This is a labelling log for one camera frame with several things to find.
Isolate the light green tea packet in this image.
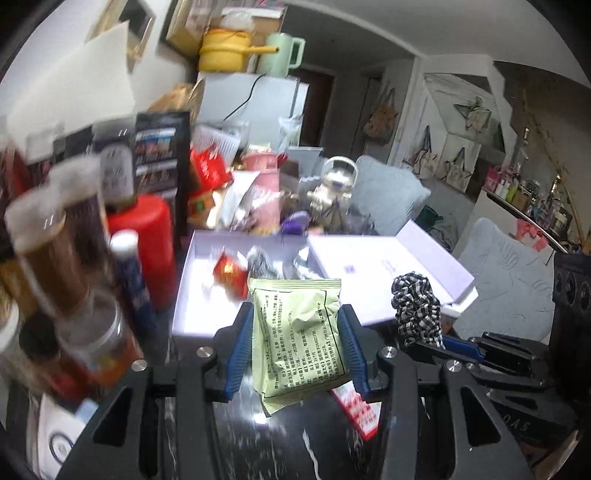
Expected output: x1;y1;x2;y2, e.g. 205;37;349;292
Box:
249;279;349;416

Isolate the black white checkered scrunchie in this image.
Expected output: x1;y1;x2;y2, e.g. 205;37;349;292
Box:
392;272;444;348

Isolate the red white packet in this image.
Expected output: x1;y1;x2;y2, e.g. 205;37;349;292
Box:
332;381;382;440

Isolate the red gold snack packet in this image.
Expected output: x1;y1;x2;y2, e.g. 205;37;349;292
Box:
213;252;249;300

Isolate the checkered plush doll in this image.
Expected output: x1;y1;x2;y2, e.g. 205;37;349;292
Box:
246;246;281;279

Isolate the silver purple snack bag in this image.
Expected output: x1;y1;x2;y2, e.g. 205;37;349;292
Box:
293;246;325;280

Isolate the white open gift box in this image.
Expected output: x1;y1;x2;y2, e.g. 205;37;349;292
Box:
171;221;478;339

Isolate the blue tablet tube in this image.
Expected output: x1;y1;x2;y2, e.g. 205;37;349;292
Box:
109;229;157;338

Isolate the pink cup stack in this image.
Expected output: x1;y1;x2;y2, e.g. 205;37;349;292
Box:
242;152;281;236

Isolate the white robot figurine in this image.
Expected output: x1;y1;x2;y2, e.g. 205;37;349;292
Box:
307;156;359;233

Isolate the orange filled plastic jar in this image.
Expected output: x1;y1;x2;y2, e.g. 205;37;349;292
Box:
56;289;143;389

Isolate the light blue chair far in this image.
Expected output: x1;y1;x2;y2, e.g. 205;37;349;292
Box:
353;155;431;236

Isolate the red cylindrical canister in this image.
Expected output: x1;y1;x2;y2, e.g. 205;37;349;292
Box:
107;194;177;311

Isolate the red bag of dates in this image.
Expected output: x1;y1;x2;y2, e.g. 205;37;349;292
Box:
189;144;233;194

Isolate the white blue small device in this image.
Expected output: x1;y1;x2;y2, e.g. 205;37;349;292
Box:
37;395;98;479

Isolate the dark label plastic jar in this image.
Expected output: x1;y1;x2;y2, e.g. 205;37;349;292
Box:
100;143;135;210

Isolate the brown filled spice jar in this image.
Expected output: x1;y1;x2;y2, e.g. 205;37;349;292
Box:
4;184;90;319

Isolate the black coffee pouch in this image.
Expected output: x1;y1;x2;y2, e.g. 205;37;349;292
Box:
133;110;190;239

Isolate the brown hanging tote bag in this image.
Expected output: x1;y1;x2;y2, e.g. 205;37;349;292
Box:
363;88;398;144

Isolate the white mini fridge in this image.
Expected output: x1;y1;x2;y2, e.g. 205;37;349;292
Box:
197;73;310;142

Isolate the white foam board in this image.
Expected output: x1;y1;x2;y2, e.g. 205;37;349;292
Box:
1;23;135;148

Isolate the yellow pot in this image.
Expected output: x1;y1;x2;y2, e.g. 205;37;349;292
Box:
197;29;280;73

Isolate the green electric kettle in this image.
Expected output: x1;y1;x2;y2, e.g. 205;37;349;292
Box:
256;33;307;78

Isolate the gold framed picture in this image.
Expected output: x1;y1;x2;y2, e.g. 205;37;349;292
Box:
160;0;212;60

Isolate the wooden framed wall monitor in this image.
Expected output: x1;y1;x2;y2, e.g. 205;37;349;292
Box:
90;0;156;62

